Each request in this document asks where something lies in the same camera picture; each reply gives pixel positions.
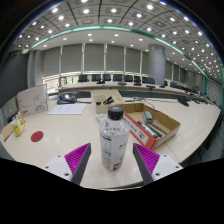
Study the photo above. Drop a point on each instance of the round ceiling lights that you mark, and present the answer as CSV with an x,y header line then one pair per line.
x,y
113,10

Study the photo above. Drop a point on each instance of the small green grey device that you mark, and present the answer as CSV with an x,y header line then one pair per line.
x,y
148,116

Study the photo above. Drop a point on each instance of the black desk phone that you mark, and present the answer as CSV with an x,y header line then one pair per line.
x,y
66,98

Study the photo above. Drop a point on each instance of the white printed paper sheet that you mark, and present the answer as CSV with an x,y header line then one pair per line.
x,y
66,109

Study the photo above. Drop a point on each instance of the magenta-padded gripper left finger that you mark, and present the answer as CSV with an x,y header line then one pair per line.
x,y
78,158

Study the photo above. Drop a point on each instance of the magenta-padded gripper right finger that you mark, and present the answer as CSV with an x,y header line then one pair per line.
x,y
146,159

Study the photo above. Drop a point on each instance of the open cardboard box red side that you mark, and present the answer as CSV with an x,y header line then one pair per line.
x,y
168,124

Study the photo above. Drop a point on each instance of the small open white box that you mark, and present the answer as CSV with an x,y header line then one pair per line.
x,y
99,107

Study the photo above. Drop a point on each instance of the white copy paper carton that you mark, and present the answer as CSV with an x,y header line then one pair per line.
x,y
31,101

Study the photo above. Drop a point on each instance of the white remote control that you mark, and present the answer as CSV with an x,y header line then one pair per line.
x,y
100,117

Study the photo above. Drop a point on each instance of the flat round red coaster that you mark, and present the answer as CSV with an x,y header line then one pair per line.
x,y
37,136

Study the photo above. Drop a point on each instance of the clear plastic water bottle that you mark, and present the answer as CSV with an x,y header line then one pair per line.
x,y
113,140

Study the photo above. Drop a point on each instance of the row of black office chairs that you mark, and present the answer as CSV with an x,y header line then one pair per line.
x,y
116,78

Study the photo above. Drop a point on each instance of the long curved conference desk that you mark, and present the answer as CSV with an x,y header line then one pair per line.
x,y
86,86

